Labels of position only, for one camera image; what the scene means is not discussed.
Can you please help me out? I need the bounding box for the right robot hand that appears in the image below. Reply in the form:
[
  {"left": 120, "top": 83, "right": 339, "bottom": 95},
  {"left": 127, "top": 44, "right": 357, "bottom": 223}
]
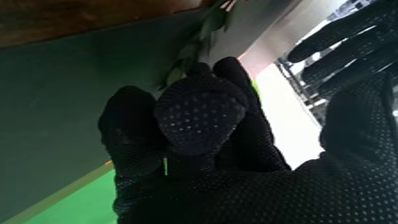
[{"left": 96, "top": 0, "right": 398, "bottom": 224}]

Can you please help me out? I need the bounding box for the green sprig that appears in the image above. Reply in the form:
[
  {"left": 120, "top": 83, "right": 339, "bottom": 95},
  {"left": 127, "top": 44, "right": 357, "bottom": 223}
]
[{"left": 156, "top": 0, "right": 239, "bottom": 91}]

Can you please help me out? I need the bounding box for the dark mat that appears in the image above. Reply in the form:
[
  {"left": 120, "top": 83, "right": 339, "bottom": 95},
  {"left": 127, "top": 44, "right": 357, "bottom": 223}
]
[{"left": 0, "top": 8, "right": 222, "bottom": 219}]

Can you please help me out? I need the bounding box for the white sheet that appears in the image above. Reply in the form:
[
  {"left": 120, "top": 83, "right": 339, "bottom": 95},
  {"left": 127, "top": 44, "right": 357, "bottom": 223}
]
[{"left": 204, "top": 0, "right": 305, "bottom": 65}]

